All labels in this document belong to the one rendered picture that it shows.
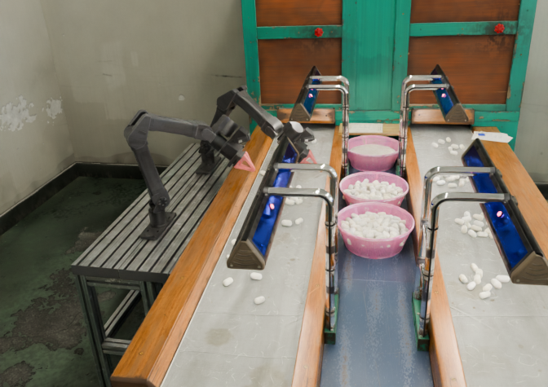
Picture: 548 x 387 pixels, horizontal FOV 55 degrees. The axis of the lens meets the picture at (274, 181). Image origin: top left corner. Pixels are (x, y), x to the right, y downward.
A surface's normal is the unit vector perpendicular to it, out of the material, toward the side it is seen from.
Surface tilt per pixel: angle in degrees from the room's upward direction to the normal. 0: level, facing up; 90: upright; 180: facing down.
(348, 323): 0
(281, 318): 0
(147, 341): 0
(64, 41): 90
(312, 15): 90
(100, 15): 90
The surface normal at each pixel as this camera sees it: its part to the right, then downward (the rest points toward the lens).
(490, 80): -0.16, 0.42
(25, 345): -0.04, -0.91
